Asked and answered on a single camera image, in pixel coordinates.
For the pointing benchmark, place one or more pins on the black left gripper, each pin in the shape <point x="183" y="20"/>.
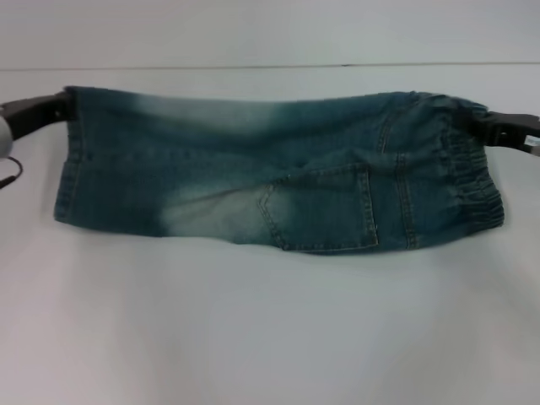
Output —
<point x="34" y="111"/>

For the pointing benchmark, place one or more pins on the white label sticker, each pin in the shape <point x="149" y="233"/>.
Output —
<point x="532" y="141"/>

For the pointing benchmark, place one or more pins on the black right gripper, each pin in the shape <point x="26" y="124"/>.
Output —
<point x="521" y="131"/>

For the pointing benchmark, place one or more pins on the blue denim shorts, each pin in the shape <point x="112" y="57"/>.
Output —
<point x="270" y="169"/>

